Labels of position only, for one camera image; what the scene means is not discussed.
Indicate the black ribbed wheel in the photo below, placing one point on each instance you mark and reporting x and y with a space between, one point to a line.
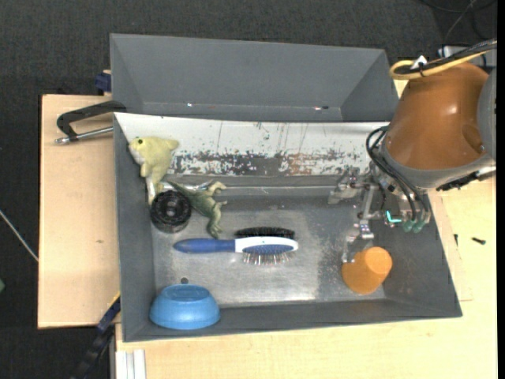
170 211

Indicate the yellow-green plush toy animal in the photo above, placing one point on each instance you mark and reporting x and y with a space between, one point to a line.
155 156

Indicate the small black screw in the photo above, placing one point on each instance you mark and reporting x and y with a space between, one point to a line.
478 241

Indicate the pale wood flat board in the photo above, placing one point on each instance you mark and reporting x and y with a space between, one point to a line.
77 219

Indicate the blue and white hairbrush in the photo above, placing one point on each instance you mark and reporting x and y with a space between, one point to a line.
252 246

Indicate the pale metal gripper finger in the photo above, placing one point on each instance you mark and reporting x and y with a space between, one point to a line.
344 186
365 230

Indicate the blue bowl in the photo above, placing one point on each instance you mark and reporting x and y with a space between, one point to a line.
184 308

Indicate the green toy dinosaur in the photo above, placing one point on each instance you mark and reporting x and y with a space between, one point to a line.
206 205

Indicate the grey metal bin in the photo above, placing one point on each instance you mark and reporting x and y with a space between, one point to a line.
252 211

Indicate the orange cup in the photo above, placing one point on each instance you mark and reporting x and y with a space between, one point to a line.
369 271

